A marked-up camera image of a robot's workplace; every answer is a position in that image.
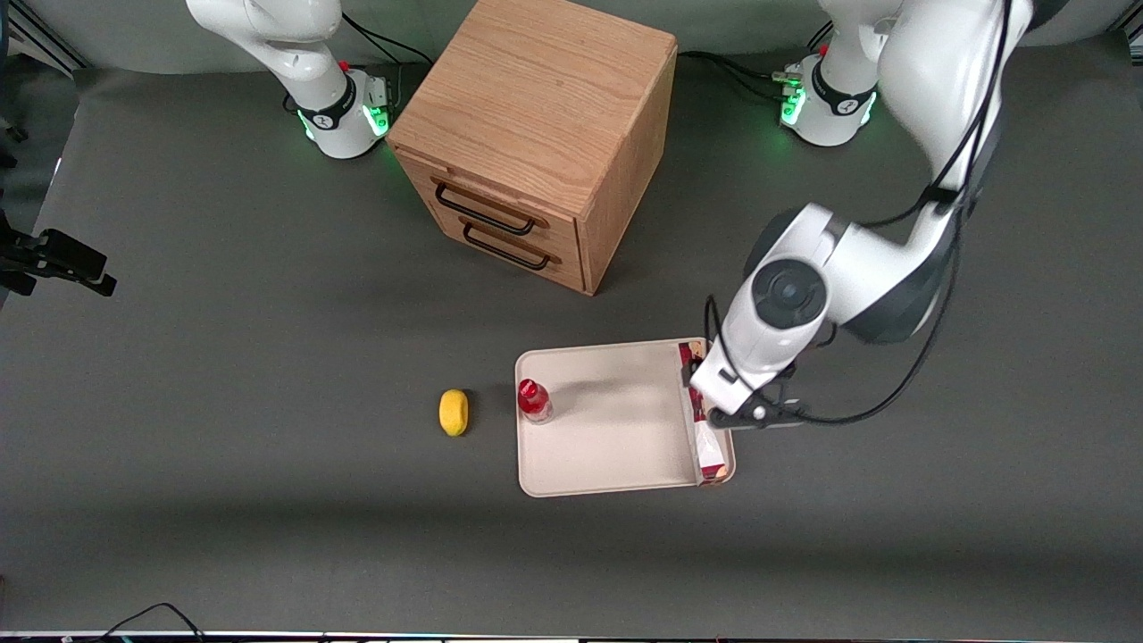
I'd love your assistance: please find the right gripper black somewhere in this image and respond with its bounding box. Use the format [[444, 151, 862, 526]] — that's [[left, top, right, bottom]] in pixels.
[[0, 211, 118, 298]]

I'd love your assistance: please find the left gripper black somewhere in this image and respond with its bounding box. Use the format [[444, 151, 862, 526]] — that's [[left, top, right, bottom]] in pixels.
[[683, 359, 805, 431]]

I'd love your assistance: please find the red cookie box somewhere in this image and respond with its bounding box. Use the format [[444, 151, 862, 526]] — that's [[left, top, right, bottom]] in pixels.
[[677, 340, 731, 487]]

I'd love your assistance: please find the white rectangular tray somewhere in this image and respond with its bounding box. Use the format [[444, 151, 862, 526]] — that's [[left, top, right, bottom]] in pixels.
[[514, 338, 737, 498]]

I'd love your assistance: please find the small red bottle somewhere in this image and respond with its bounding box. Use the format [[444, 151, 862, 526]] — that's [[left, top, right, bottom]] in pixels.
[[518, 379, 554, 425]]

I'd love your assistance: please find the wooden drawer front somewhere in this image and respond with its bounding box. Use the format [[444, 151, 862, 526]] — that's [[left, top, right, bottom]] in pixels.
[[429, 207, 587, 295], [397, 152, 587, 262]]

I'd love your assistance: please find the yellow lemon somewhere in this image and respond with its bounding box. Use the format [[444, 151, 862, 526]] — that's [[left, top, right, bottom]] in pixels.
[[438, 388, 471, 438]]

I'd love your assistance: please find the wooden drawer cabinet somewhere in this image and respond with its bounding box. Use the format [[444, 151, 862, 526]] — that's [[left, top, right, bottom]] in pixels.
[[386, 0, 678, 296]]

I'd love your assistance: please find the black drawer handle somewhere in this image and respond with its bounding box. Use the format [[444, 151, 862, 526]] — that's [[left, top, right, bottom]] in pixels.
[[435, 181, 537, 237], [462, 223, 552, 271]]

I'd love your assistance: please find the dark aluminium frame rail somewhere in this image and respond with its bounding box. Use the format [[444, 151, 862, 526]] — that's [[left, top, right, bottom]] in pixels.
[[0, 0, 90, 77]]

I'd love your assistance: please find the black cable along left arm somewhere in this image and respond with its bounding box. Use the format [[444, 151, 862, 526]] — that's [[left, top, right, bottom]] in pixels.
[[704, 0, 1014, 427]]

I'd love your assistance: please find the black left arm base cable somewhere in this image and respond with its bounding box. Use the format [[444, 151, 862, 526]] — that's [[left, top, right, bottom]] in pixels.
[[677, 49, 788, 101]]

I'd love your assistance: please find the black arm base cable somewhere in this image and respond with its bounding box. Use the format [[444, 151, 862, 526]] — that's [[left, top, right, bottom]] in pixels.
[[342, 13, 435, 71], [677, 49, 788, 101]]

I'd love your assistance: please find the thin black floor cable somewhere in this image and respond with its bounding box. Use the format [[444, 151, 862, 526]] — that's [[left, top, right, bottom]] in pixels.
[[89, 603, 206, 643]]

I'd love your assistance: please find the black right arm base cable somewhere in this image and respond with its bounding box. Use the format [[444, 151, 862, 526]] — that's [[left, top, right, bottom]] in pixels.
[[342, 13, 435, 71]]

